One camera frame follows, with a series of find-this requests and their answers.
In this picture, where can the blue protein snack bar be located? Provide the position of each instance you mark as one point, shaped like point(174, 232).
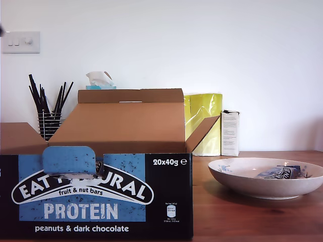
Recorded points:
point(280, 172)

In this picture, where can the tissue box with blue clouds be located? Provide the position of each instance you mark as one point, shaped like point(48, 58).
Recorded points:
point(101, 87)

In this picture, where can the white printed carton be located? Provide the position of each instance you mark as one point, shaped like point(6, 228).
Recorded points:
point(230, 133)

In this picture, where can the white floral ceramic plate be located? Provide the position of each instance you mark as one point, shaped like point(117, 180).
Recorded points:
point(239, 184)

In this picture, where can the snack bar carton box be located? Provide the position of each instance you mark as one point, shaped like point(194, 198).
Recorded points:
point(101, 214)

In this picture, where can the yellow paper roll package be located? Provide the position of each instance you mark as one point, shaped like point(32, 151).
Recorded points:
point(212, 106)

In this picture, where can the white paper tissue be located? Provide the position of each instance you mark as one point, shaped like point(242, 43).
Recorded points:
point(97, 78)

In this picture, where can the white wall light switch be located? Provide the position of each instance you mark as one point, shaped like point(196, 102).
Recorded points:
point(21, 42)

